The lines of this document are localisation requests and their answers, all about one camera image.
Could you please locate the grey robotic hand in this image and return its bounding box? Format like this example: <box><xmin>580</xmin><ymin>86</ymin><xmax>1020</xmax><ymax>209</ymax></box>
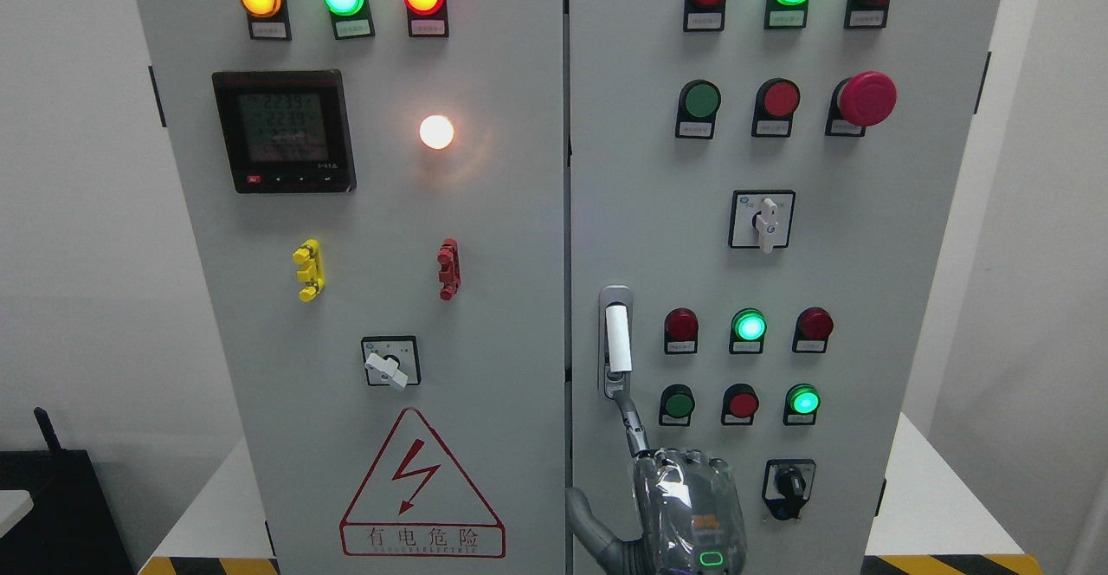
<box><xmin>566</xmin><ymin>392</ymin><xmax>747</xmax><ymax>574</ymax></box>

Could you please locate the silver door handle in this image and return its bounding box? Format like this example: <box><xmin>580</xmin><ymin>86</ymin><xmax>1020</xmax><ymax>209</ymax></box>
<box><xmin>597</xmin><ymin>286</ymin><xmax>633</xmax><ymax>400</ymax></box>

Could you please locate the grey right cabinet door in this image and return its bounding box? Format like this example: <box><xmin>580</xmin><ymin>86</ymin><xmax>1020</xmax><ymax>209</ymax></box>
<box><xmin>567</xmin><ymin>0</ymin><xmax>1001</xmax><ymax>574</ymax></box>

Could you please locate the grey cabinet door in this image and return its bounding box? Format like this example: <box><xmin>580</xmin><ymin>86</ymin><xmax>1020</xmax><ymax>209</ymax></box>
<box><xmin>136</xmin><ymin>0</ymin><xmax>566</xmax><ymax>574</ymax></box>
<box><xmin>567</xmin><ymin>0</ymin><xmax>1001</xmax><ymax>574</ymax></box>

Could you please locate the grey left cabinet door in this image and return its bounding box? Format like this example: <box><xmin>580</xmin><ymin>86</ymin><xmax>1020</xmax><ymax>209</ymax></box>
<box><xmin>136</xmin><ymin>0</ymin><xmax>566</xmax><ymax>574</ymax></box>

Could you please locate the green push button lower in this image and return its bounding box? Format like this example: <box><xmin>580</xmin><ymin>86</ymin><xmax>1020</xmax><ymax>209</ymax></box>
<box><xmin>658</xmin><ymin>383</ymin><xmax>696</xmax><ymax>428</ymax></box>

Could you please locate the green push button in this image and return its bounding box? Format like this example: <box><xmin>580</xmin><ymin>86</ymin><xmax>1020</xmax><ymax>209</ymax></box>
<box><xmin>675</xmin><ymin>79</ymin><xmax>721</xmax><ymax>138</ymax></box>
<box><xmin>658</xmin><ymin>383</ymin><xmax>696</xmax><ymax>428</ymax></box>

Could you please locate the red push button lower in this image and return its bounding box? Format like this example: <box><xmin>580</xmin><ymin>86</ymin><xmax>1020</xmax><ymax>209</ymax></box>
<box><xmin>720</xmin><ymin>383</ymin><xmax>760</xmax><ymax>427</ymax></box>

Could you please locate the red push button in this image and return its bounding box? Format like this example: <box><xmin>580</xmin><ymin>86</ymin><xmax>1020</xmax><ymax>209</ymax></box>
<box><xmin>750</xmin><ymin>78</ymin><xmax>801</xmax><ymax>138</ymax></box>
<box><xmin>720</xmin><ymin>383</ymin><xmax>760</xmax><ymax>427</ymax></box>

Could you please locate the green lit button lower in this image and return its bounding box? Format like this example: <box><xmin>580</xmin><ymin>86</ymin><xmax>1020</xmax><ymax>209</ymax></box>
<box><xmin>781</xmin><ymin>383</ymin><xmax>821</xmax><ymax>427</ymax></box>

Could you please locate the dark red indicator middle left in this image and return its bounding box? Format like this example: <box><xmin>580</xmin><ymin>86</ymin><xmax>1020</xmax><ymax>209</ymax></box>
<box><xmin>661</xmin><ymin>307</ymin><xmax>699</xmax><ymax>355</ymax></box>

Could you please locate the green lit indicator middle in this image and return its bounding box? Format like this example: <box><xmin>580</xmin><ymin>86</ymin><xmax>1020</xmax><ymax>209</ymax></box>
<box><xmin>729</xmin><ymin>307</ymin><xmax>767</xmax><ymax>355</ymax></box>

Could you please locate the dark red indicator middle right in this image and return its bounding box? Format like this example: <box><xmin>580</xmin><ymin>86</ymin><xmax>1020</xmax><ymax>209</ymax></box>
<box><xmin>792</xmin><ymin>307</ymin><xmax>834</xmax><ymax>353</ymax></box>

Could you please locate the red electric warning sticker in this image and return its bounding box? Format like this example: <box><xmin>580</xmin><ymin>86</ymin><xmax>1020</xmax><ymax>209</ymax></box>
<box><xmin>339</xmin><ymin>408</ymin><xmax>506</xmax><ymax>559</ymax></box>

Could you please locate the green push button upper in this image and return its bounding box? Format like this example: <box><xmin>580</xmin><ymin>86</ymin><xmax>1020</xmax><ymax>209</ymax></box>
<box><xmin>675</xmin><ymin>79</ymin><xmax>721</xmax><ymax>138</ymax></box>

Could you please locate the red push button upper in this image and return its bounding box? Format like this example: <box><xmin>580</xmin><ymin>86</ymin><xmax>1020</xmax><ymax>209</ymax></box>
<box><xmin>750</xmin><ymin>78</ymin><xmax>801</xmax><ymax>138</ymax></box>

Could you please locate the red emergency stop button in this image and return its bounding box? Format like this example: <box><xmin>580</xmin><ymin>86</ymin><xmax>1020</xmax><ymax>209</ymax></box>
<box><xmin>825</xmin><ymin>70</ymin><xmax>897</xmax><ymax>138</ymax></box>

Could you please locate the white lit indicator light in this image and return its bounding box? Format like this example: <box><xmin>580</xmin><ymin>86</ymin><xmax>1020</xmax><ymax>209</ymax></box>
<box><xmin>418</xmin><ymin>114</ymin><xmax>455</xmax><ymax>152</ymax></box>

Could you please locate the black digital power meter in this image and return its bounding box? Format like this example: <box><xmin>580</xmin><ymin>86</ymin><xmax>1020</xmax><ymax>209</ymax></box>
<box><xmin>211</xmin><ymin>69</ymin><xmax>357</xmax><ymax>195</ymax></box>

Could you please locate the red lit indicator light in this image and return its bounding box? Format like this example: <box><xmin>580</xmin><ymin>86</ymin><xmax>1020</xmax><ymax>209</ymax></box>
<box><xmin>403</xmin><ymin>0</ymin><xmax>448</xmax><ymax>38</ymax></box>

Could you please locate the black box at left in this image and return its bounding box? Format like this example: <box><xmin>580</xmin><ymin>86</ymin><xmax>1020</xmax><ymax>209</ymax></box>
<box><xmin>1</xmin><ymin>408</ymin><xmax>135</xmax><ymax>574</ymax></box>

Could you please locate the green indicator light top left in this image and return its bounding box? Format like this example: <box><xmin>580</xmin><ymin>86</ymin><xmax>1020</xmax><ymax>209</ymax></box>
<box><xmin>322</xmin><ymin>0</ymin><xmax>376</xmax><ymax>40</ymax></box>

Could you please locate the orange indicator light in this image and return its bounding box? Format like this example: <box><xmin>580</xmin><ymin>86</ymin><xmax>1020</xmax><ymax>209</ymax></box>
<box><xmin>239</xmin><ymin>0</ymin><xmax>293</xmax><ymax>40</ymax></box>

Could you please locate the black selector switch bottom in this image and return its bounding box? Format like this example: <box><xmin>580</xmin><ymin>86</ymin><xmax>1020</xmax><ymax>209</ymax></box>
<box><xmin>761</xmin><ymin>458</ymin><xmax>815</xmax><ymax>522</ymax></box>

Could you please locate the white rotary selector switch upper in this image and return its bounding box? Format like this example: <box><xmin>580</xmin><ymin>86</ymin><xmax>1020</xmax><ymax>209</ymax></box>
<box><xmin>728</xmin><ymin>189</ymin><xmax>796</xmax><ymax>253</ymax></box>

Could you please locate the left door rotary switch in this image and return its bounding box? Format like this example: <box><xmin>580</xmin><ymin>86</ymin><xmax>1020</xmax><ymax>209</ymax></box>
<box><xmin>361</xmin><ymin>335</ymin><xmax>421</xmax><ymax>391</ymax></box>

